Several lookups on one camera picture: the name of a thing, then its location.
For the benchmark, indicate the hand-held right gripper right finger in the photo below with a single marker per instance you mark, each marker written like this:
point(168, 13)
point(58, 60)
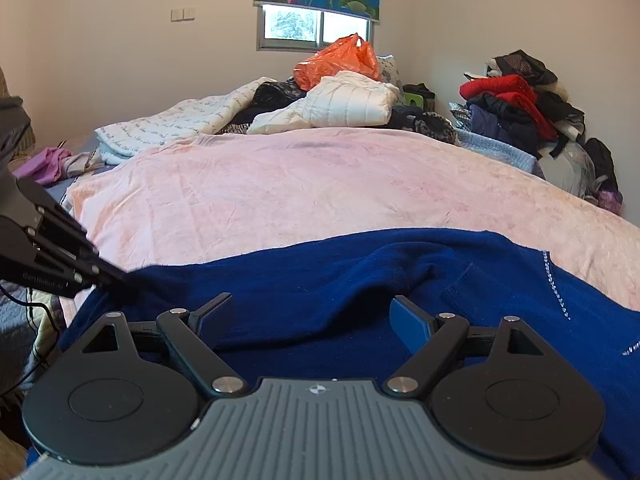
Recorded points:
point(407, 322)

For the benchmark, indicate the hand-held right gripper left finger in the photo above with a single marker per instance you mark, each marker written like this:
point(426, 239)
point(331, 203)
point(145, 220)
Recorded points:
point(218, 316)

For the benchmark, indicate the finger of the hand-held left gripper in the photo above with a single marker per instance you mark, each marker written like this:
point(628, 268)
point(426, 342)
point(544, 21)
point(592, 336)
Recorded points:
point(55, 270)
point(60, 217)

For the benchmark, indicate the dark blue sweater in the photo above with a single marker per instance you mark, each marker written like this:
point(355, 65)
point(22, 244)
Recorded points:
point(325, 280)

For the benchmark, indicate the pile of dark clothes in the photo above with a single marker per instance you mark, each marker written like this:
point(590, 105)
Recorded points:
point(530, 105)

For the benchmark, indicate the purple cloth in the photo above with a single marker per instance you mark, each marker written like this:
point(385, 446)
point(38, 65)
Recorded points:
point(47, 165)

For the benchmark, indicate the white printed quilt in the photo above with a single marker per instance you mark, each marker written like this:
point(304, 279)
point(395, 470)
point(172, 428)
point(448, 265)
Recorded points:
point(170, 122)

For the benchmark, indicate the pink blanket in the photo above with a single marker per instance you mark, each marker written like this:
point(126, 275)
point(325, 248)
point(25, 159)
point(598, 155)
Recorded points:
point(310, 185)

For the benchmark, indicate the light blue blanket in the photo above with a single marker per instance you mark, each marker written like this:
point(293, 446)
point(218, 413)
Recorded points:
point(500, 152)

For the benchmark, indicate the grey furry garment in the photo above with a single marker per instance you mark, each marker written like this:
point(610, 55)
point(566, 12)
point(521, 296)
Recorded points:
point(435, 127)

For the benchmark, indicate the grey plastic bag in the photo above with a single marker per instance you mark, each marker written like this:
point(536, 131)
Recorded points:
point(565, 170)

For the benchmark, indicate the black patterned garment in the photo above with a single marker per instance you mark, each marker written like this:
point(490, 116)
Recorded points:
point(272, 97)

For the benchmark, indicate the green box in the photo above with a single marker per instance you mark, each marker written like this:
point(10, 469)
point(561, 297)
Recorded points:
point(417, 97)

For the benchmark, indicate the white quilted jacket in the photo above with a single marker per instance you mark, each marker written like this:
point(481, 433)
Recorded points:
point(340, 102)

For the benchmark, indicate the purple bag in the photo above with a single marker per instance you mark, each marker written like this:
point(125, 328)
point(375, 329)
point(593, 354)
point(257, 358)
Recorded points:
point(610, 201)

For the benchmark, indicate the patterned pillow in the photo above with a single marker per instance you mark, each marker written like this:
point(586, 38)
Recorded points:
point(390, 72)

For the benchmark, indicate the red jacket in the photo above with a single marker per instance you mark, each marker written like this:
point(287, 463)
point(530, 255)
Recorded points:
point(510, 92)

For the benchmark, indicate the black backpack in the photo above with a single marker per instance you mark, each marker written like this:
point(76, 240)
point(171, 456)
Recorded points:
point(600, 160)

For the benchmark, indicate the orange plastic bag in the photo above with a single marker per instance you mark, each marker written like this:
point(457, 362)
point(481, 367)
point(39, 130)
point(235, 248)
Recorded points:
point(335, 62)

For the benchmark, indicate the window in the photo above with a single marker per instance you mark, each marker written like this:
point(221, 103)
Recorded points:
point(310, 27)

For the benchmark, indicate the white wall switch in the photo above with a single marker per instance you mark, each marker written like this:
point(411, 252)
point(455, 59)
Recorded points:
point(182, 13)

